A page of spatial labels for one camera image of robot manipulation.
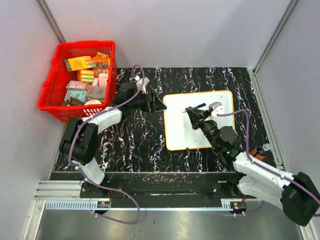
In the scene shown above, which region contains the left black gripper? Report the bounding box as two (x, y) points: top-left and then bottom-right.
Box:
(128, 90), (167, 113)

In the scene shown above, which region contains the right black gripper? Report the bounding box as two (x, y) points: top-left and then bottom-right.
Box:
(187, 107), (220, 150)

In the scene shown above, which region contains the white marker pen blue cap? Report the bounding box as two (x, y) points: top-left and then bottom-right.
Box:
(183, 103), (206, 113)

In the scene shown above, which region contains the white board with orange frame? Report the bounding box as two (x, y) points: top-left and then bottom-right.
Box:
(162, 90), (234, 151)

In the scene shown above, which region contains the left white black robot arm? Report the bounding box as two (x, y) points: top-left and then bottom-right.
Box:
(59, 80), (167, 198)

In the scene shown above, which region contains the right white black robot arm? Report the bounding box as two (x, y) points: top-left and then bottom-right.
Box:
(185, 106), (320, 227)

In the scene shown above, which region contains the pink white box in basket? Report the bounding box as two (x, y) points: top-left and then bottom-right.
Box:
(98, 73), (109, 88)

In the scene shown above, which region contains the brown pink box in basket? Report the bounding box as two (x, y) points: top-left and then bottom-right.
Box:
(87, 85), (107, 101)

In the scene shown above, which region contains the white round lid in basket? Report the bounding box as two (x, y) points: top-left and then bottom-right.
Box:
(84, 99), (102, 106)

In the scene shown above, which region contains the orange snack packet in basket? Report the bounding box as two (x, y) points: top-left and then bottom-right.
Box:
(91, 52), (111, 69)

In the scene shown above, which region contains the small blue orange bottle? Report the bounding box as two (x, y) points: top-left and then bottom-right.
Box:
(250, 143), (271, 161)

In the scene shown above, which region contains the teal box in basket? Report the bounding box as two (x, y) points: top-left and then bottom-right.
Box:
(64, 90), (87, 103)

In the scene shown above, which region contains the striped yellow orange sponge pack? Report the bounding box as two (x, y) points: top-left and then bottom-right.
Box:
(77, 69), (95, 83)

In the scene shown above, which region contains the red plastic shopping basket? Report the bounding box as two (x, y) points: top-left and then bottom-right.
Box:
(37, 40), (118, 125)

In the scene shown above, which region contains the grey pink box in basket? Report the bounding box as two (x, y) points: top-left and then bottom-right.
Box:
(66, 80), (90, 91)

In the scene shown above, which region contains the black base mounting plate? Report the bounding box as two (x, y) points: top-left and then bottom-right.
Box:
(79, 171), (248, 210)

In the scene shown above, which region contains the yellow green box in basket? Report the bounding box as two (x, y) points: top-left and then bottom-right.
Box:
(64, 56), (93, 72)

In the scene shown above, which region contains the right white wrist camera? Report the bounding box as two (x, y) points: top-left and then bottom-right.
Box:
(208, 101), (226, 118)

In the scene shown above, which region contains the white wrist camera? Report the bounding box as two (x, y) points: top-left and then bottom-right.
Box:
(208, 101), (226, 118)
(134, 76), (150, 94)

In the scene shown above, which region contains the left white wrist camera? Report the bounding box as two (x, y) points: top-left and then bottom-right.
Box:
(134, 76), (150, 94)

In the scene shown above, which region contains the grey slotted cable duct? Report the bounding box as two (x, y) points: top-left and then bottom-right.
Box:
(45, 200), (110, 211)

